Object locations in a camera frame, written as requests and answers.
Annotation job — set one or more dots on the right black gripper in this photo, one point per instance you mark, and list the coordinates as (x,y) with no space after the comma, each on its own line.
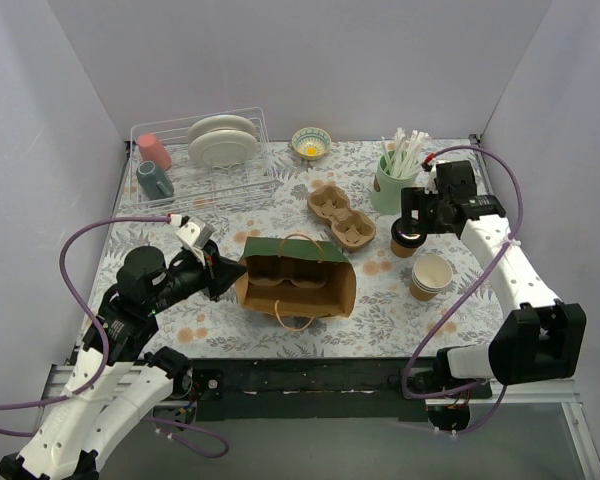
(410,209)

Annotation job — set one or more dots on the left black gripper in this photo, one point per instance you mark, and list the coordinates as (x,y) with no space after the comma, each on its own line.
(212,275)

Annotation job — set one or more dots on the cardboard cup carrier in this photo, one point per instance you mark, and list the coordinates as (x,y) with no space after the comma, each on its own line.
(274,271)

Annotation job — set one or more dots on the black cup lid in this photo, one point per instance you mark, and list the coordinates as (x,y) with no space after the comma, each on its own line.
(403,237)

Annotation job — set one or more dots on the green paper bag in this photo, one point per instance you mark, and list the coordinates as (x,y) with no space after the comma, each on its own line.
(336,299)

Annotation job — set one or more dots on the brown paper coffee cup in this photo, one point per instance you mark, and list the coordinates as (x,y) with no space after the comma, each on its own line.
(402,248)

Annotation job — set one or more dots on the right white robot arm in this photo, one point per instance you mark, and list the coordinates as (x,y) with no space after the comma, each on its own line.
(540,337)

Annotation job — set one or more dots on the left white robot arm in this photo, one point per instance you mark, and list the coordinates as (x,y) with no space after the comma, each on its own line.
(81,432)

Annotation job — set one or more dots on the green straw holder cup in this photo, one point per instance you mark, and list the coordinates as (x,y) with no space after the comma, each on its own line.
(386,191)

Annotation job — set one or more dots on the stacked brown paper cups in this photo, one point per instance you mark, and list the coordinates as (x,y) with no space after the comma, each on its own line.
(430,275)

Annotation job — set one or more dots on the stacked cardboard cup carriers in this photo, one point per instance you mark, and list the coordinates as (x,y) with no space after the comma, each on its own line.
(352,229)

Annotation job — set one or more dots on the floral table mat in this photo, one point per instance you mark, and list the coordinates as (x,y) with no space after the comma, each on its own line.
(386,320)

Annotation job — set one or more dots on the grey-green mug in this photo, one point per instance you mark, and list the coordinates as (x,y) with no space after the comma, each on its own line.
(153,180)

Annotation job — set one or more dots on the front white plate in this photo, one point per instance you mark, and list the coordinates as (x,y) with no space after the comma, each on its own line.
(223,148)

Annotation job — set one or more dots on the white plate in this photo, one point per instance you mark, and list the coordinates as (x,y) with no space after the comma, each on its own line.
(223,148)
(220,122)

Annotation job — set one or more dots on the patterned small bowl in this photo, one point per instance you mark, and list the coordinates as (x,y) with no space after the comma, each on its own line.
(311,143)

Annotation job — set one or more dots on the pink cup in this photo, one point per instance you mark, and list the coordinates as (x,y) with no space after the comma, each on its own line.
(152,150)

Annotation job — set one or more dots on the rear white plate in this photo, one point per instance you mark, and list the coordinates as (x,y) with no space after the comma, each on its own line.
(220,122)

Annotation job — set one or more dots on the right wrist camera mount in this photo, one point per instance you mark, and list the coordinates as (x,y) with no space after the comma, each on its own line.
(429,167)

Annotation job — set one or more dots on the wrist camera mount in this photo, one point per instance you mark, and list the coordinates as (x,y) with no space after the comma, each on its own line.
(429,167)
(193,234)

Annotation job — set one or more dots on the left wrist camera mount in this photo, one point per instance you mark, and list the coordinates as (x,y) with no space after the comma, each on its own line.
(193,234)

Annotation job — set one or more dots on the white wire dish rack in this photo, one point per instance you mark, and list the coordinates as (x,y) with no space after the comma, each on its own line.
(198,186)

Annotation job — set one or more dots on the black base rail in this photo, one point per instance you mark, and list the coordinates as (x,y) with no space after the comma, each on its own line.
(294,388)

